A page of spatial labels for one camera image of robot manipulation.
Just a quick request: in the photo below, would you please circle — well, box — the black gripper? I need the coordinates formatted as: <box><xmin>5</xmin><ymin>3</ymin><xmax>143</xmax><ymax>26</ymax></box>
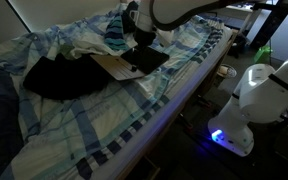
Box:
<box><xmin>130</xmin><ymin>27</ymin><xmax>159</xmax><ymax>72</ymax></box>

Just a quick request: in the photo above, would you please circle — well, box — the black tablet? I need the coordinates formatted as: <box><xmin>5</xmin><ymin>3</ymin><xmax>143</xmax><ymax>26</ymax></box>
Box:
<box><xmin>119</xmin><ymin>45</ymin><xmax>170</xmax><ymax>76</ymax></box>

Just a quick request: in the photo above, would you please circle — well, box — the tan folio tablet cover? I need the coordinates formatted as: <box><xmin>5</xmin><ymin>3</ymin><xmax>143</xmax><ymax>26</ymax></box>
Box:
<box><xmin>89</xmin><ymin>54</ymin><xmax>146</xmax><ymax>82</ymax></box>

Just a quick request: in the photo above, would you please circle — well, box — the teal striped garment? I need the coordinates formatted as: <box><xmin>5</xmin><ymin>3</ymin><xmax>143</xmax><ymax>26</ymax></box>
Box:
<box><xmin>103</xmin><ymin>13</ymin><xmax>130</xmax><ymax>52</ymax></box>

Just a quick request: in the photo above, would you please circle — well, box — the crumpled black jacket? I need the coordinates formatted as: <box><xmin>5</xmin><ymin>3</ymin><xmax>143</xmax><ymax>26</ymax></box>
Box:
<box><xmin>121</xmin><ymin>1</ymin><xmax>140</xmax><ymax>35</ymax></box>

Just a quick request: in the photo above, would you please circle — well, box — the crumpled white cloth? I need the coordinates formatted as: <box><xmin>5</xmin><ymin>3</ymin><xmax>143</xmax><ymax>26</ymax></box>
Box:
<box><xmin>68</xmin><ymin>31</ymin><xmax>118</xmax><ymax>60</ymax></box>

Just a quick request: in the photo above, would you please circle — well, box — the blue plaid bedsheet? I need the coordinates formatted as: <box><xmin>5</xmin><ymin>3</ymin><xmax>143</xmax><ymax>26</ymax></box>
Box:
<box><xmin>0</xmin><ymin>0</ymin><xmax>233</xmax><ymax>180</ymax></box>

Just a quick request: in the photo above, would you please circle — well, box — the large black garment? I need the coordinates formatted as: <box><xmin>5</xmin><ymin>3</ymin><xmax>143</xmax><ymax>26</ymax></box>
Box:
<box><xmin>22</xmin><ymin>53</ymin><xmax>113</xmax><ymax>102</ymax></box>

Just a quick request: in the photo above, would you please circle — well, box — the white shoe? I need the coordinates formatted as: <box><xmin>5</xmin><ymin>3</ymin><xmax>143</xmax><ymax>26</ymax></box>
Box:
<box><xmin>217</xmin><ymin>63</ymin><xmax>238</xmax><ymax>78</ymax></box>

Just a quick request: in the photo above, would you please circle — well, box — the black bag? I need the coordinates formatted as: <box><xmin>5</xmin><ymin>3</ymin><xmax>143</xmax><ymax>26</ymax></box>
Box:
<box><xmin>232</xmin><ymin>33</ymin><xmax>249</xmax><ymax>58</ymax></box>

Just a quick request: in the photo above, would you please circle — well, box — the green bag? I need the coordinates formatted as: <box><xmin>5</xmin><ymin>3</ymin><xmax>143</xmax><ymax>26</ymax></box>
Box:
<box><xmin>253</xmin><ymin>44</ymin><xmax>273</xmax><ymax>66</ymax></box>

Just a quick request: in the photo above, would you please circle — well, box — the black metal stand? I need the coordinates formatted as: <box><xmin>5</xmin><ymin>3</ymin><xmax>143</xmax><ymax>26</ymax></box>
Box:
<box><xmin>250</xmin><ymin>0</ymin><xmax>288</xmax><ymax>48</ymax></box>

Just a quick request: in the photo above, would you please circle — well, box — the thin black cable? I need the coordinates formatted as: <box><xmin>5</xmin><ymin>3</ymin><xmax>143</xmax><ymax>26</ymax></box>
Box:
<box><xmin>267</xmin><ymin>73</ymin><xmax>288</xmax><ymax>129</ymax></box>

